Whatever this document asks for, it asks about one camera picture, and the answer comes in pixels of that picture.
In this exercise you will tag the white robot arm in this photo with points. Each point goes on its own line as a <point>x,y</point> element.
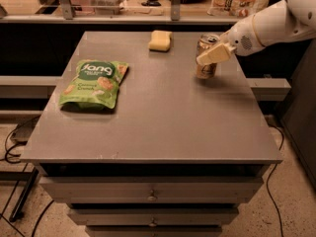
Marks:
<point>285,21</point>

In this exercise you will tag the drawer with knob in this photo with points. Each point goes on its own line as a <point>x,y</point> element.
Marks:
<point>153,216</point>
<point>152,190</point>

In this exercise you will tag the green rice chip bag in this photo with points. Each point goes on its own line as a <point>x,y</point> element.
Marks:
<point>95,85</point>

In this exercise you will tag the metal shelf rail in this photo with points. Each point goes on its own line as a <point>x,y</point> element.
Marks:
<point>170,12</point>

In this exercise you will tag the yellow sponge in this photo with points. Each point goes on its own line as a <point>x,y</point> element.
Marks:
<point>160,41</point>

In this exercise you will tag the middle drawer with knob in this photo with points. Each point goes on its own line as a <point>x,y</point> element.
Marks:
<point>153,216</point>

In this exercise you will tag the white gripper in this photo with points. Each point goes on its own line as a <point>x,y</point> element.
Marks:
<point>243,39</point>

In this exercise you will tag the top drawer with knob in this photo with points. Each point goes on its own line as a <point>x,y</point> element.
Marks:
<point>152,190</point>

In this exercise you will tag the bottom drawer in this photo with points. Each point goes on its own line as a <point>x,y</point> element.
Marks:
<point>123,231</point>

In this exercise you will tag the grey drawer cabinet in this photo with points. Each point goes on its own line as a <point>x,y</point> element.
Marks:
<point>166,122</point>

